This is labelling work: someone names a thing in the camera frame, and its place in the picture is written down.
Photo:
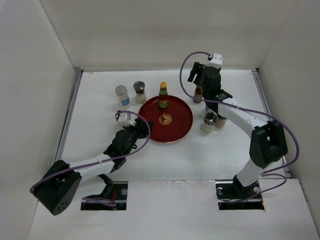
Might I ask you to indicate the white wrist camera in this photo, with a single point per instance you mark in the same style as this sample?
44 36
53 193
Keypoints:
124 119
216 60

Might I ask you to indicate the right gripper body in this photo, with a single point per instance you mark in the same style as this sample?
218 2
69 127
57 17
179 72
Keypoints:
205 93

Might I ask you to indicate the red round tray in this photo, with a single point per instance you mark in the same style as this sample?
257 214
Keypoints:
169 124

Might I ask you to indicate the sauce bottle yellow cap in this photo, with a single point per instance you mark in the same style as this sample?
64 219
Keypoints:
197 96
163 97

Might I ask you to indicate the dark-cap grinder jar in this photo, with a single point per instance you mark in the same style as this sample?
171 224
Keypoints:
209 121
139 87

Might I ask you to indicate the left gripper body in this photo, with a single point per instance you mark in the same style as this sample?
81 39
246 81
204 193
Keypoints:
136 134

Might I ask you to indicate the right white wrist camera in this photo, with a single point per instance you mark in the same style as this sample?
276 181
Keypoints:
216 60

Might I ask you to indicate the back dark-cap grinder jar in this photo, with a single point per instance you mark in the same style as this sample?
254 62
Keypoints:
139 87

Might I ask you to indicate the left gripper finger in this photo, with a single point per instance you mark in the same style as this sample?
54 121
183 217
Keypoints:
139 124
149 126

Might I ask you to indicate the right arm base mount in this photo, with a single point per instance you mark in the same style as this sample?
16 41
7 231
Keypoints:
232 196

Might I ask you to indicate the right dark-cap grinder jar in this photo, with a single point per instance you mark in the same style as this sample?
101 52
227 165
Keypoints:
209 121

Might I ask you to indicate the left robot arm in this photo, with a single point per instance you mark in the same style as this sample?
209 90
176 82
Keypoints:
59 186

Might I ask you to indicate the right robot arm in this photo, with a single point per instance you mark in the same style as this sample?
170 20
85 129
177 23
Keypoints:
267 138

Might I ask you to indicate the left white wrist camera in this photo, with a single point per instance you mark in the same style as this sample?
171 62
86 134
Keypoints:
124 119

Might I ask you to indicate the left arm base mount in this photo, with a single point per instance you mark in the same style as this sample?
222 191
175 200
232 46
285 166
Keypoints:
107 192

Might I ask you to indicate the silver-lid spice jar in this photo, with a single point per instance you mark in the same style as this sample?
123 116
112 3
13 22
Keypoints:
220 122
123 97

